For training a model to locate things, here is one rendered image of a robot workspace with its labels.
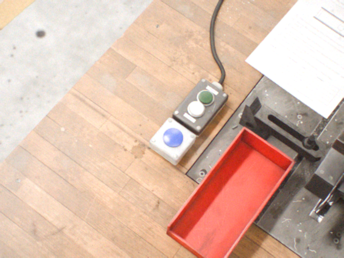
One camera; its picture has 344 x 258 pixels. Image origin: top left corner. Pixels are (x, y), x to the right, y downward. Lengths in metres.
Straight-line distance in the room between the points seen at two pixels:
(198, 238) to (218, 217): 0.06
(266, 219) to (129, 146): 0.31
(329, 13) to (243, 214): 0.52
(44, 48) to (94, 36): 0.19
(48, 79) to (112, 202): 1.20
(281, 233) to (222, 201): 0.13
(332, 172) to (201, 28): 0.43
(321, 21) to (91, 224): 0.67
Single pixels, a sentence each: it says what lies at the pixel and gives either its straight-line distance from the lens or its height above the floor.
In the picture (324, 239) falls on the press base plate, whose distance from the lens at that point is 1.28.
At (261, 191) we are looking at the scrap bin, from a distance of 1.27.
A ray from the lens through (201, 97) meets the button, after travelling 1.29.
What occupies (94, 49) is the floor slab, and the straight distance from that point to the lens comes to 2.44.
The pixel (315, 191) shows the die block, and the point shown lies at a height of 0.92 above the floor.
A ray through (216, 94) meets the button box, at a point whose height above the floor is 0.93.
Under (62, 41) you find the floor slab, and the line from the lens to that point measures 2.46.
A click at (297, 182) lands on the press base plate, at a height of 0.90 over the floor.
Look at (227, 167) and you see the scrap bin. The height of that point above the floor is 0.90.
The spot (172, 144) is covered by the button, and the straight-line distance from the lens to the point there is 1.25.
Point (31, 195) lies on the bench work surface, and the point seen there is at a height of 0.90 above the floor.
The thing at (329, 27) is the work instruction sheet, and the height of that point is 0.90.
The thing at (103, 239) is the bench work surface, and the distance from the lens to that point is 1.23.
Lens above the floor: 2.09
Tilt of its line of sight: 66 degrees down
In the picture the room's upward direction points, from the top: 8 degrees clockwise
